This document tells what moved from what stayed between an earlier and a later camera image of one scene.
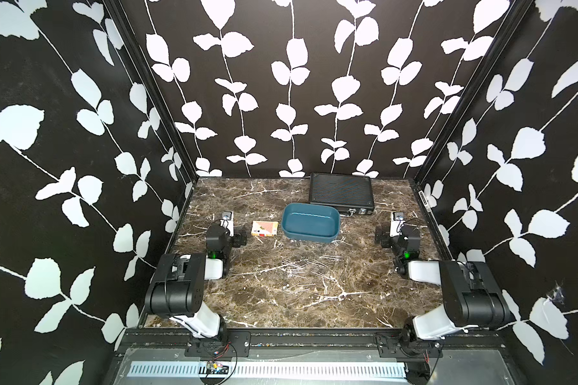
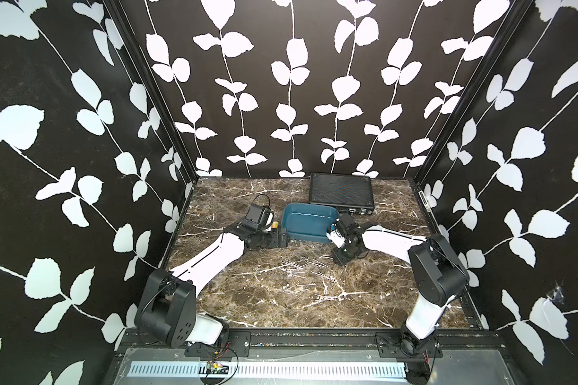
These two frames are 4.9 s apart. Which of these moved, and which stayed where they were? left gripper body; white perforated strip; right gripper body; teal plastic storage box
Moved: left gripper body; right gripper body
Stayed: teal plastic storage box; white perforated strip
